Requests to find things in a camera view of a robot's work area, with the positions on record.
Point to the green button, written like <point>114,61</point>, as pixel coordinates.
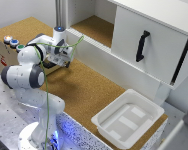
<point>20,46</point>

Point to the red button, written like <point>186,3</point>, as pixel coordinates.
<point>7,39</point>

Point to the blue button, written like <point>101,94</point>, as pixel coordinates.
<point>14,42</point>

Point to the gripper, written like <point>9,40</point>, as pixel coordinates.
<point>60,53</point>

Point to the white cabinet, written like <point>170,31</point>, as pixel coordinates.
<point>94,30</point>

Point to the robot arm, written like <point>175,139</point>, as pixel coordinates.
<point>24,75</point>

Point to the white plastic box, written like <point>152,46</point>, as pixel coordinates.
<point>127,120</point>

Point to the white sliding door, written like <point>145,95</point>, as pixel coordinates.
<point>160,50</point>

